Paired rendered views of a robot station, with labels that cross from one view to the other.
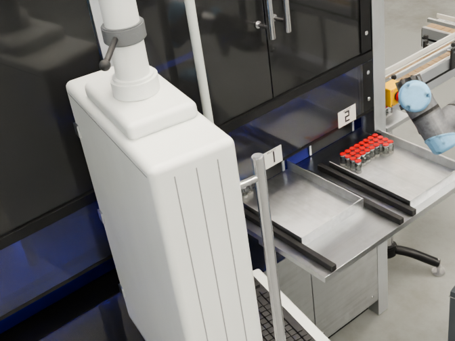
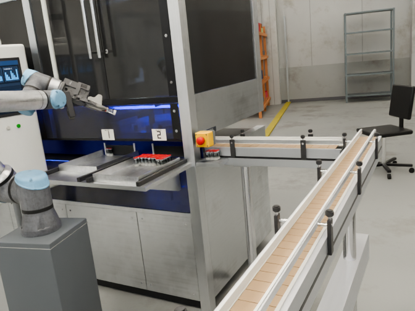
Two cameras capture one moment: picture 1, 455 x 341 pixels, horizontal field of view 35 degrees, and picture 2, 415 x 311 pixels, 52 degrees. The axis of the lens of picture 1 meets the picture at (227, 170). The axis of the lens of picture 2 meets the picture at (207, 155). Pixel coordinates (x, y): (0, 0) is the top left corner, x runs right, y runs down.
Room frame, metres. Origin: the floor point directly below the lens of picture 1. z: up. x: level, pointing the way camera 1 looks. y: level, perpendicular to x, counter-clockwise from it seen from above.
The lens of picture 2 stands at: (1.37, -2.43, 1.39)
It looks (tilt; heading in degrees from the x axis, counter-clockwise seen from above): 13 degrees down; 63
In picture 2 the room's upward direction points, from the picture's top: 6 degrees counter-clockwise
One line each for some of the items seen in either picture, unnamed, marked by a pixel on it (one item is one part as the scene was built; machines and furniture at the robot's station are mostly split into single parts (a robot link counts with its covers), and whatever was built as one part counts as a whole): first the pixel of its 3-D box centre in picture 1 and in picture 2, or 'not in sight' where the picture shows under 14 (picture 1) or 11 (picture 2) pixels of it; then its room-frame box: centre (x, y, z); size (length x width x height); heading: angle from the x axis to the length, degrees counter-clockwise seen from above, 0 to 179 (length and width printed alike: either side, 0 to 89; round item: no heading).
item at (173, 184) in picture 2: not in sight; (159, 187); (2.03, -0.59, 0.79); 0.34 x 0.03 x 0.13; 34
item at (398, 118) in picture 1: (384, 118); (213, 161); (2.33, -0.61, 0.87); 0.14 x 0.13 x 0.02; 34
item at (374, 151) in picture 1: (369, 154); (151, 161); (2.04, -0.48, 0.90); 0.18 x 0.02 x 0.05; 124
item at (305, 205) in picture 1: (294, 200); (100, 160); (1.86, -0.19, 0.90); 0.34 x 0.26 x 0.04; 34
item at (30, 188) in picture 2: not in sight; (32, 188); (1.47, -0.73, 0.96); 0.13 x 0.12 x 0.14; 126
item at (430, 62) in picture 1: (410, 72); (271, 147); (2.56, -0.77, 0.92); 0.69 x 0.15 x 0.16; 124
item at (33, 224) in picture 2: not in sight; (39, 217); (1.47, -0.73, 0.84); 0.15 x 0.15 x 0.10
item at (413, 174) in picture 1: (395, 167); (138, 168); (1.95, -0.54, 0.90); 0.34 x 0.26 x 0.04; 34
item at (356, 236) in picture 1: (349, 192); (117, 170); (1.89, -0.37, 0.87); 0.70 x 0.48 x 0.02; 124
